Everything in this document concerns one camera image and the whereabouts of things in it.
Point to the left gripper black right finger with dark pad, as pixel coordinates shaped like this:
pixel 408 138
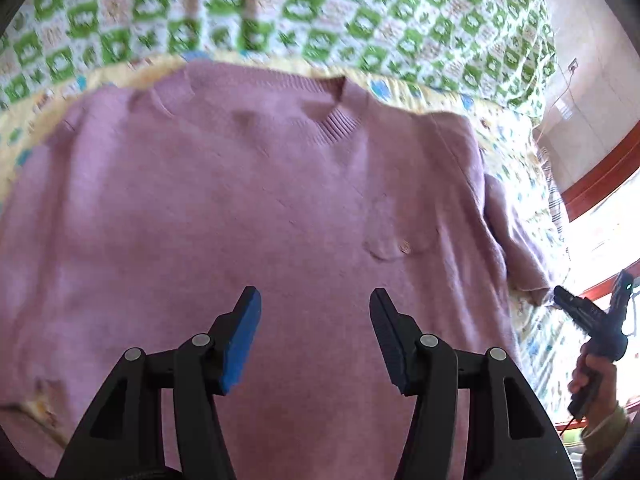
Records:
pixel 510 435

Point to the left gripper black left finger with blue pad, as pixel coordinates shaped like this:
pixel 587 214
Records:
pixel 154 416

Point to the pink knit sweater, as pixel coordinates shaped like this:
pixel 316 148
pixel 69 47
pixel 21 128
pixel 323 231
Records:
pixel 260 219

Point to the olive sleeve forearm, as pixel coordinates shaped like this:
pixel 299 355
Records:
pixel 617 436

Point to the person's right hand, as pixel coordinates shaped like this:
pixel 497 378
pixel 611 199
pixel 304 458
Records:
pixel 605 401

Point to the yellow cartoon animal quilt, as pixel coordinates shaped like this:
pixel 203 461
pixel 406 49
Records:
pixel 530 239

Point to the green white checkered bedsheet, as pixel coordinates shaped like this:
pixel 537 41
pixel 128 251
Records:
pixel 498 50

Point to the red wooden window frame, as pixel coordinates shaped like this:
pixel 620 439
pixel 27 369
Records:
pixel 603 208

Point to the wall socket with white cable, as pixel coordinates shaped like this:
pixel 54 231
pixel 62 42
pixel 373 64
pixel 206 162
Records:
pixel 559 96

